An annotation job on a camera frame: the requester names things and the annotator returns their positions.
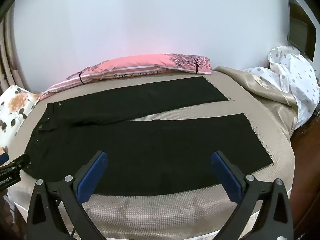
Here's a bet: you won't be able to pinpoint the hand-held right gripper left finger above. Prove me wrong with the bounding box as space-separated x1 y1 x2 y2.
27 151 108 240

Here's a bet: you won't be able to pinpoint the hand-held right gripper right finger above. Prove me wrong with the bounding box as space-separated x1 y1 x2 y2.
211 151 294 240

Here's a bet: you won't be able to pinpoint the black pants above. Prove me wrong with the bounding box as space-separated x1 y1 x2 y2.
25 76 273 197

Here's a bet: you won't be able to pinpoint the white floral pillow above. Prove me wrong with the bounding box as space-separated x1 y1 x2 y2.
0 85 42 155

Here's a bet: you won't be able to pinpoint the beige woven bed mat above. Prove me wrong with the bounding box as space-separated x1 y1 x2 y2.
7 69 293 240

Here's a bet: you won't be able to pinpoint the beige satin blanket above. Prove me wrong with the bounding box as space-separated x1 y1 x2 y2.
212 66 300 140

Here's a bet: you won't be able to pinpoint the beige curtain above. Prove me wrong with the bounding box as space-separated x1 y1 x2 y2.
0 12 33 95

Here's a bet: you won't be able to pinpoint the white dotted blanket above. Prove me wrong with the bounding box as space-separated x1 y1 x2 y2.
241 46 320 130

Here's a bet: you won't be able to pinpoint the pink tree-print bolster pillow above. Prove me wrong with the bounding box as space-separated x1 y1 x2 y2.
40 53 213 100

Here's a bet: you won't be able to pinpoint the brown wooden bed frame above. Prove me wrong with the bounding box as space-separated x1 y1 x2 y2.
290 110 320 240

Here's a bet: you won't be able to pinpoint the dark wall window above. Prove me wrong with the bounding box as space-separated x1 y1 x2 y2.
286 0 317 62

